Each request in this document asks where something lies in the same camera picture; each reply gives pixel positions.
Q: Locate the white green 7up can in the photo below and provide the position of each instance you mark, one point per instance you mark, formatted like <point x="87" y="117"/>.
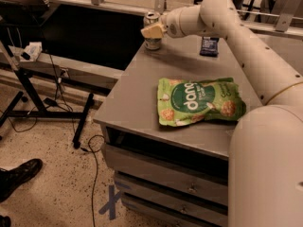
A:
<point x="150" y="18"/>

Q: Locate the dark blue snack packet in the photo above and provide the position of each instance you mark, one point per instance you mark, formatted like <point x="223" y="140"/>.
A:
<point x="209" y="47"/>

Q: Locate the blue tape cross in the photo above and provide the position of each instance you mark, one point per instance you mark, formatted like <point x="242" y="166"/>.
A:
<point x="110" y="206"/>

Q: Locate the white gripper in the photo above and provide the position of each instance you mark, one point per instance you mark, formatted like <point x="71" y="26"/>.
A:
<point x="170" y="26"/>

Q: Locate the black shoe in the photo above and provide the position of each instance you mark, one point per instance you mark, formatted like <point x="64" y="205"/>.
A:
<point x="10" y="180"/>

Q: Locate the white power adapter box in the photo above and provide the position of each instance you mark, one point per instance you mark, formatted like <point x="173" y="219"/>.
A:
<point x="31" y="52"/>

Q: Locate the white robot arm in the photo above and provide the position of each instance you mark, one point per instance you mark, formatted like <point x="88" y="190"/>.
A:
<point x="265" y="173"/>

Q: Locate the black metal table stand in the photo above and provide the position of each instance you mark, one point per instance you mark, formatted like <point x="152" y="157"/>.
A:
<point x="42" y="111"/>

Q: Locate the green dang chips bag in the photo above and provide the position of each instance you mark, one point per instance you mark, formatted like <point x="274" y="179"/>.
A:
<point x="184" y="102"/>

